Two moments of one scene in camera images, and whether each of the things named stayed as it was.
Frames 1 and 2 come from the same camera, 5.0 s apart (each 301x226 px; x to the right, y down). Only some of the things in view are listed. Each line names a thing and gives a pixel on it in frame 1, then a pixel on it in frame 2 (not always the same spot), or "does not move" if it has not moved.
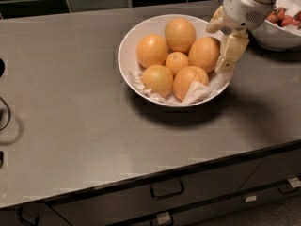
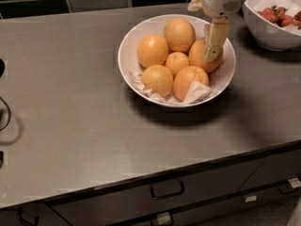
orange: [204, 52] does not move
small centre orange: [176, 60] does not move
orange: [158, 78] does not move
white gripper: [243, 10] to [219, 2]
